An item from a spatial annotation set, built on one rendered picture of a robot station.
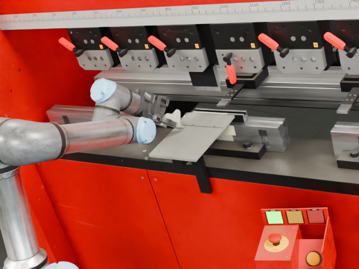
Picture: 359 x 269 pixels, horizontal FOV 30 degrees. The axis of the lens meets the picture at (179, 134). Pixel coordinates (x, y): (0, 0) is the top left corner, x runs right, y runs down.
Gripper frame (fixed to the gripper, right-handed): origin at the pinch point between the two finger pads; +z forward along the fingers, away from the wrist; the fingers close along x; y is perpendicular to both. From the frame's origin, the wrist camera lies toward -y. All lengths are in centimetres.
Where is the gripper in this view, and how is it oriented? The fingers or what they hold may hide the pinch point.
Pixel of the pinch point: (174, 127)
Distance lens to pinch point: 222.9
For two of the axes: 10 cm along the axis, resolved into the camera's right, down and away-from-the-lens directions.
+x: -7.1, -1.0, 6.9
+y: 2.5, -9.6, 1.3
